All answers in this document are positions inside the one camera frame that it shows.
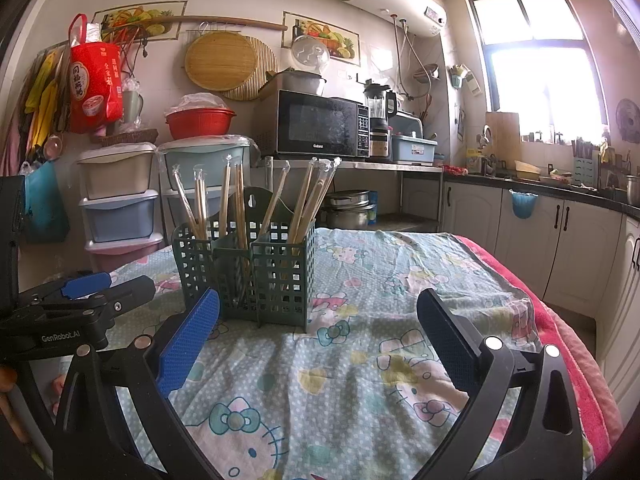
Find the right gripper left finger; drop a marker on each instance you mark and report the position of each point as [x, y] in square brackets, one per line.
[92, 439]

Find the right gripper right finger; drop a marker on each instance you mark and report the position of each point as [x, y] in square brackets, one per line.
[544, 437]

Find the white kitchen cabinets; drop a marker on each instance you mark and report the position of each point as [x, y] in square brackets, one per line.
[577, 252]

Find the kitchen window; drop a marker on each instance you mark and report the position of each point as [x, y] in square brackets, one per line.
[539, 65]

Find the left hand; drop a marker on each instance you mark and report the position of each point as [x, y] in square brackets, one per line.
[8, 383]

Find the blue cloth bag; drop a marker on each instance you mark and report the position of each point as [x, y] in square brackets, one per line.
[45, 218]

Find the pink blanket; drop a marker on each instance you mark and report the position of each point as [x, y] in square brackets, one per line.
[598, 411]

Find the floral blue tablecloth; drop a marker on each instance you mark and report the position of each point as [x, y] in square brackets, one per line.
[362, 393]

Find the left plastic drawer tower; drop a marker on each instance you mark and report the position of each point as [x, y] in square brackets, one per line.
[120, 204]

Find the plastic drawer tower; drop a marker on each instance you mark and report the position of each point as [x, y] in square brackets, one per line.
[209, 154]
[120, 204]

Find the blue hanging cabinet bin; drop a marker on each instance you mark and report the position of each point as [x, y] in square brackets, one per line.
[523, 204]

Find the right plastic drawer tower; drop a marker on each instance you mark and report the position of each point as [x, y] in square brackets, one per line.
[209, 154]

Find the stacked steel pots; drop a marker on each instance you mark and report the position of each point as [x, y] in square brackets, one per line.
[347, 210]

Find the green plastic utensil basket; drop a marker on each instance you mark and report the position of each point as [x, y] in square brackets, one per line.
[267, 282]

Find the light blue dish rack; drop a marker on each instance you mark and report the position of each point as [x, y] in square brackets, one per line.
[413, 151]

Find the red shopping bag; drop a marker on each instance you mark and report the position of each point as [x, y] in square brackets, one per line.
[94, 78]

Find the red plastic basin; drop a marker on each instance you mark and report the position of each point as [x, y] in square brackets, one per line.
[208, 121]

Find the metal shelf rack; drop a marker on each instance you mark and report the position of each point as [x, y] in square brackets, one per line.
[383, 196]

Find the blender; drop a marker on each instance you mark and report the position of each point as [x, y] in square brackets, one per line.
[382, 103]

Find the black microwave oven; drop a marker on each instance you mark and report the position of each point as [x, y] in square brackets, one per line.
[302, 124]

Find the round bamboo mat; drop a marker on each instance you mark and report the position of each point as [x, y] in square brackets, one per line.
[229, 63]

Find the fruit wall picture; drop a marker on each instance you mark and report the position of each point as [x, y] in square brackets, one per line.
[133, 22]

